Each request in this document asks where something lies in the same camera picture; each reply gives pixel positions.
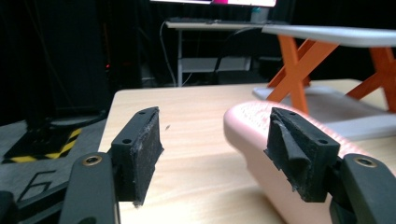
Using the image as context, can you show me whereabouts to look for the black chair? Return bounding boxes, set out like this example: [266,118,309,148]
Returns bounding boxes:
[214,27,266,86]

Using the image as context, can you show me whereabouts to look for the grey metal chair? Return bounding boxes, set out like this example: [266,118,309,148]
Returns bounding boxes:
[164,20,273,88]

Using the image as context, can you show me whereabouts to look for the translucent bottle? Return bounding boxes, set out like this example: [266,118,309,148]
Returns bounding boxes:
[249,7,271,24]

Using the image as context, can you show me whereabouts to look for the pink slipper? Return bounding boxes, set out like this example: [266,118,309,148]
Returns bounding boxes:
[222,100,396,224]

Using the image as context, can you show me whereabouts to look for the black keyboard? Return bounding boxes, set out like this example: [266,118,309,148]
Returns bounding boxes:
[167,16,222,25]

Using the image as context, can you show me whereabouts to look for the black stand column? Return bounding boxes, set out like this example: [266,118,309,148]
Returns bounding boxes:
[26,0,110,129]

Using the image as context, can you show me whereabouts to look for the white cable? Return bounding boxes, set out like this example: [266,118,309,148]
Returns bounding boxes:
[159,21,179,87]

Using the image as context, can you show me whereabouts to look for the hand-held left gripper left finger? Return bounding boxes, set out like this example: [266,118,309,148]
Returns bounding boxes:
[110,105,164,207]

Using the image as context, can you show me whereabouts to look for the white shoe rack orange legs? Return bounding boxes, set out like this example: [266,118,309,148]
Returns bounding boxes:
[251,23,396,142]

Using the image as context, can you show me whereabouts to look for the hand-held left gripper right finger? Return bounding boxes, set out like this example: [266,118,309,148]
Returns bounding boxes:
[263,107,341,203]

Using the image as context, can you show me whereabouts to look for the black stand base striped tape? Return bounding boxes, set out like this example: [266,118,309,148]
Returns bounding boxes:
[2,126,83,165]

